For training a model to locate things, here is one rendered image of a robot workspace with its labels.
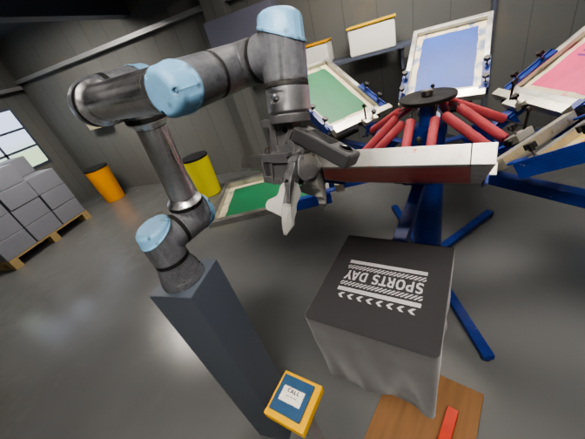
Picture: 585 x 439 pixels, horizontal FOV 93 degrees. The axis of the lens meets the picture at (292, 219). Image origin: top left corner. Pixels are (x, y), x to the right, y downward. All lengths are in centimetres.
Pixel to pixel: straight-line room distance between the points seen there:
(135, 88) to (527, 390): 209
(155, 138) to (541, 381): 211
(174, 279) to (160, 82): 68
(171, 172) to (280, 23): 57
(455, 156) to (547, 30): 418
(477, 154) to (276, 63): 38
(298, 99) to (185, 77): 17
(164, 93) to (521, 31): 441
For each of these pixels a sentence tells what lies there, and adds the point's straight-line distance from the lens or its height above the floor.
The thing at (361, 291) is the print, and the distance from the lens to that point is 111.
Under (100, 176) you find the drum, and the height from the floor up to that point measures 56.
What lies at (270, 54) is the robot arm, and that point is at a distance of 50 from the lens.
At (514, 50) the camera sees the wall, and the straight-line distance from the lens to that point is 466.
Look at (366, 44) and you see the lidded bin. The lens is 373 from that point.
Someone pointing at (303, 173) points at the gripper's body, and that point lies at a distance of 49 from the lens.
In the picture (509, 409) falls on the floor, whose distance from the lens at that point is 201.
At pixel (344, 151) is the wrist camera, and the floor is 162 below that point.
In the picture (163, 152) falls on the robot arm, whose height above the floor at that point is 162.
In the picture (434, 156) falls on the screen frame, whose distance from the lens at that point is 60.
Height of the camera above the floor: 179
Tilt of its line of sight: 32 degrees down
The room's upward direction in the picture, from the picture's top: 18 degrees counter-clockwise
